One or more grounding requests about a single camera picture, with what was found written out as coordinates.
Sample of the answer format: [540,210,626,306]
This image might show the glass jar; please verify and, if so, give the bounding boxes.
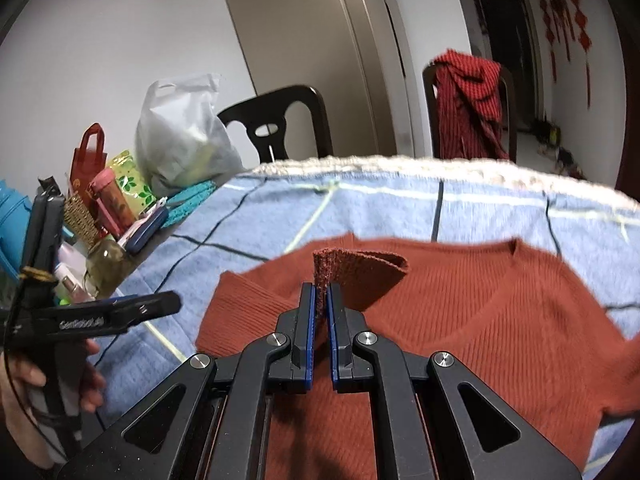
[86,239,135,297]

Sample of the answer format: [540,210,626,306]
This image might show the pink bottle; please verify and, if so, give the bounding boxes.
[87,169,137,239]

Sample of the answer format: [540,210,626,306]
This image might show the rust red knit sweater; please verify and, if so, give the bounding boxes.
[195,232,640,480]

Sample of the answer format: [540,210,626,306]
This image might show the teal crochet cloth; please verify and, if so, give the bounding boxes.
[160,180,219,229]

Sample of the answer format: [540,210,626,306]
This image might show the blue plaid blanket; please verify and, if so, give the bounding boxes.
[92,154,640,480]

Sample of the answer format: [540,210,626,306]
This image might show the dark blue case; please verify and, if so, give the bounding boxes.
[124,205,170,254]

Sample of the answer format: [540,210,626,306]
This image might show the red gift bag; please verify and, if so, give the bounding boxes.
[69,123,109,197]

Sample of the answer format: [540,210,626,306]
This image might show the red checked cloth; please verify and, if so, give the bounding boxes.
[431,49,512,162]

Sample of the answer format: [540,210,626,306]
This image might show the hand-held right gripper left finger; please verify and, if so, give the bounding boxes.
[57,282,321,480]

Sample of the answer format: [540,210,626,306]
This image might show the dark wooden chair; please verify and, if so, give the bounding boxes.
[422,62,519,163]
[217,85,335,167]

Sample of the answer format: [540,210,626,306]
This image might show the white plastic bottle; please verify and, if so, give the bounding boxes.
[52,245,92,302]

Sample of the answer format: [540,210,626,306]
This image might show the gold textured pouch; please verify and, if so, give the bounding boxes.
[62,195,101,249]

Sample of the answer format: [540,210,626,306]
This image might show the person's left hand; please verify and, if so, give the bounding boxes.
[0,339,107,464]

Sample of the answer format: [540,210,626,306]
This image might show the blue bag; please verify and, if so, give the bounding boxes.
[0,180,34,283]

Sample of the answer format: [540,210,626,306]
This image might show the green patterned box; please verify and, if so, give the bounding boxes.
[102,150,157,212]

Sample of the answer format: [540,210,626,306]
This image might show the white door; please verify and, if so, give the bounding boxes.
[216,0,417,157]

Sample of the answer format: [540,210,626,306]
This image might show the red hanging wall decorations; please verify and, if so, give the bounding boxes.
[532,0,594,107]

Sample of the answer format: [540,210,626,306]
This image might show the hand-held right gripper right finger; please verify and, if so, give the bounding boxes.
[325,282,583,480]

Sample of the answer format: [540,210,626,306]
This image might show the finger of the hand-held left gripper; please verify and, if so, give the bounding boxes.
[124,290,182,331]

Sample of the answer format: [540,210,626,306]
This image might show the white plastic bag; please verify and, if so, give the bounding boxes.
[136,74,247,197]

